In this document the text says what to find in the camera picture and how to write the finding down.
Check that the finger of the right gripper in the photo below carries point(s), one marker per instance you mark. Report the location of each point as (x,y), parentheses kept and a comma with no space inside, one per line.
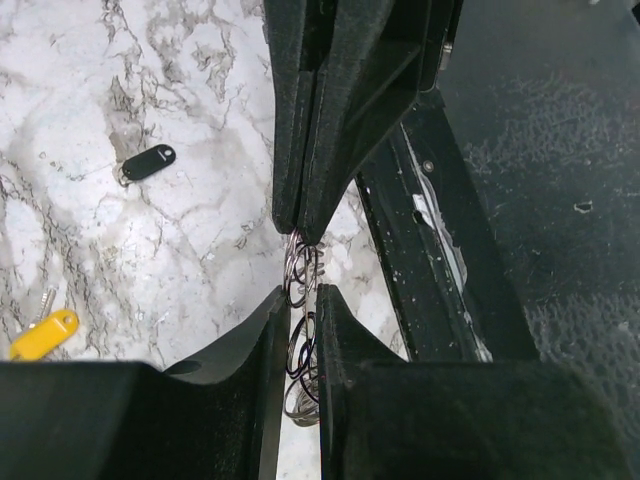
(382,55)
(299,36)

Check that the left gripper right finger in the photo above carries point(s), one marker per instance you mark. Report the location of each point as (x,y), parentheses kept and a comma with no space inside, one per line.
(384,418)

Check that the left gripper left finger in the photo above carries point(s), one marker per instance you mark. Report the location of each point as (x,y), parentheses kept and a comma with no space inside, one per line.
(213,415)

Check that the yellow key tag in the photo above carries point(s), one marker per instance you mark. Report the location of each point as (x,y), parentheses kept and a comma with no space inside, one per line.
(37,342)

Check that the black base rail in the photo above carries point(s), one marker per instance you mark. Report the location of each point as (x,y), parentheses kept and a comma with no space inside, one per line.
(451,296)

